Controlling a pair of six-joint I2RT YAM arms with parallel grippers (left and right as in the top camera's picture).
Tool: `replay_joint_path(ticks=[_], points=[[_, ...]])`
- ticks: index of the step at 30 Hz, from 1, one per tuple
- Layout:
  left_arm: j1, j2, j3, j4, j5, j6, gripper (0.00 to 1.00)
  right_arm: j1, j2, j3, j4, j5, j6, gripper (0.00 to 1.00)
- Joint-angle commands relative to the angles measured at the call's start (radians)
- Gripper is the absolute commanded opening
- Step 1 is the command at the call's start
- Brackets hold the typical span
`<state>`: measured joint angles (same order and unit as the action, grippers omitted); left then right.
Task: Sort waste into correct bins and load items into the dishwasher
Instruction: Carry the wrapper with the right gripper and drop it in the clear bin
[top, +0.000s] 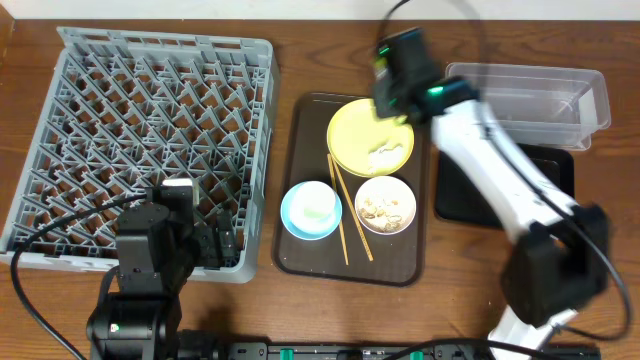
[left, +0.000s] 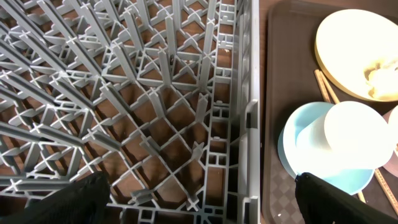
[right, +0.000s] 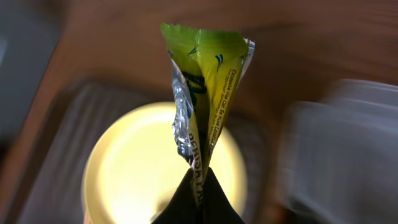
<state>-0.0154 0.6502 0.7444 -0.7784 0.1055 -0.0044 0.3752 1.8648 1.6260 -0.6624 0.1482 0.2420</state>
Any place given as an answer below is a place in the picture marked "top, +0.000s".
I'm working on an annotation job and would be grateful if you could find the white cup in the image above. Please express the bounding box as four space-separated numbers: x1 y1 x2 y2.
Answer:
290 181 336 221

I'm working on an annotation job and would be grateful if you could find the white tissue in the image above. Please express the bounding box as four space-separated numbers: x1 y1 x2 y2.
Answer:
368 144 404 173

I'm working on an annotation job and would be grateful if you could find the rice and nutshell pile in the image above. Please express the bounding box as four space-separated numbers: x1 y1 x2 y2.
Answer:
359 196 403 223

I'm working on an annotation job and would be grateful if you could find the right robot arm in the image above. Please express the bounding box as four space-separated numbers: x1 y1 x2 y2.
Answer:
374 29 616 359

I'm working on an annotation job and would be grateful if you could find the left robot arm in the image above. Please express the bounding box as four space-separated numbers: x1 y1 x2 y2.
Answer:
86 185 239 360

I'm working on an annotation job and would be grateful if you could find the black waste tray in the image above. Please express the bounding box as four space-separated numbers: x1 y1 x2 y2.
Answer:
434 144 575 229

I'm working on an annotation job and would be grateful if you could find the grey plastic dishwasher rack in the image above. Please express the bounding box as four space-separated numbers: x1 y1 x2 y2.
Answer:
1 27 280 283

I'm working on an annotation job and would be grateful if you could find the yellow plate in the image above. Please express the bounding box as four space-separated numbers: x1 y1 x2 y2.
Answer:
327 99 415 178

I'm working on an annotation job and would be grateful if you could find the dark brown serving tray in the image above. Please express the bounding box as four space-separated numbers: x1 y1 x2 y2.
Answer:
273 93 430 287

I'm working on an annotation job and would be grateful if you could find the left wooden chopstick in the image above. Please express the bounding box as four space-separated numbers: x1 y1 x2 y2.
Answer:
327 153 349 266

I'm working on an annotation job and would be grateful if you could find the wooden chopstick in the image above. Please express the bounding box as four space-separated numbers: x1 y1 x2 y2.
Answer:
327 153 349 266
327 154 374 262

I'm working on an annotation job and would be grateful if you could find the clear plastic bin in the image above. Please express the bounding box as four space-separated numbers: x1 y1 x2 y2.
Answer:
446 62 611 151

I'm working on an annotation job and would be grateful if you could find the right wooden chopstick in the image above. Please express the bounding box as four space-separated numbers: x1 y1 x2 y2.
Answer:
327 154 374 262

